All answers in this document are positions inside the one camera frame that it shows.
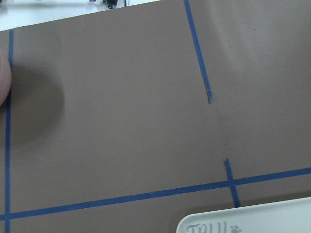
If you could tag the white rectangular tray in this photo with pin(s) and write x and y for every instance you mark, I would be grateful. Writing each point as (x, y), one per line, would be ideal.
(291, 216)

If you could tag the pink bowl with ice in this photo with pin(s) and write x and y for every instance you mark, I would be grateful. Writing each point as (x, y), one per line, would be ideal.
(5, 76)

